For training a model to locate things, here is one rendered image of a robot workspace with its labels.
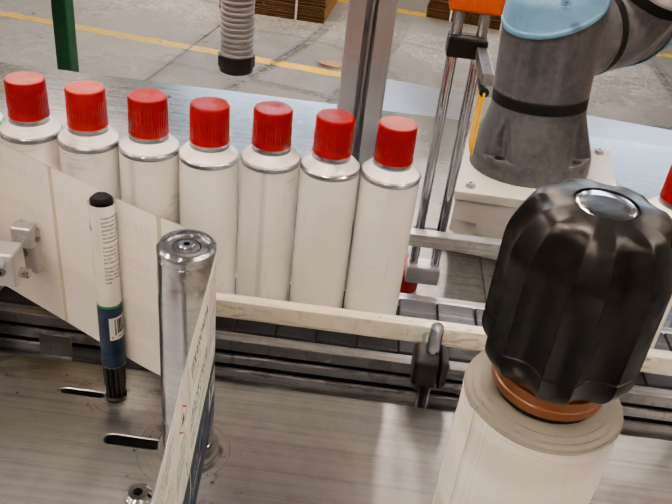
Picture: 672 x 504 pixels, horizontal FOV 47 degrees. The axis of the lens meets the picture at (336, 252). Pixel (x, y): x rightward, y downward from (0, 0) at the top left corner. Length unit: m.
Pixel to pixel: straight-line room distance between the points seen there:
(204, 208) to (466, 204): 0.38
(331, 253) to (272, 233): 0.06
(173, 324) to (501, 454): 0.23
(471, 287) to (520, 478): 0.52
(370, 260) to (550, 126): 0.35
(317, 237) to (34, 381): 0.26
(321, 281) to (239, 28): 0.24
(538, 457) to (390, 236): 0.32
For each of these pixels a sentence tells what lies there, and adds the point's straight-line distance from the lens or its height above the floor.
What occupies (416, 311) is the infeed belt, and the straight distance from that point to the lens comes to 0.77.
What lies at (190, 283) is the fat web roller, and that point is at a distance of 0.49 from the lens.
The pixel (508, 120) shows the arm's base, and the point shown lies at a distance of 0.96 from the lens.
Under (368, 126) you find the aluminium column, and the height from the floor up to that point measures 1.03.
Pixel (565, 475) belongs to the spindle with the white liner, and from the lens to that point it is 0.42.
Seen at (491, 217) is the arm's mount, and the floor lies 0.89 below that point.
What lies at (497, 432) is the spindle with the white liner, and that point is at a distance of 0.40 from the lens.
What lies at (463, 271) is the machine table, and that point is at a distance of 0.94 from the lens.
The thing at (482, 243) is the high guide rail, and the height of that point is 0.96.
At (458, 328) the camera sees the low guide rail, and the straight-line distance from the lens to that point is 0.70.
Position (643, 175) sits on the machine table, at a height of 0.83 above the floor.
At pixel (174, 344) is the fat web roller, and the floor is 1.00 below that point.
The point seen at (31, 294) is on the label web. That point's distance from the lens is 0.70.
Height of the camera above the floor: 1.34
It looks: 33 degrees down
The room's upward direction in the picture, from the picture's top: 7 degrees clockwise
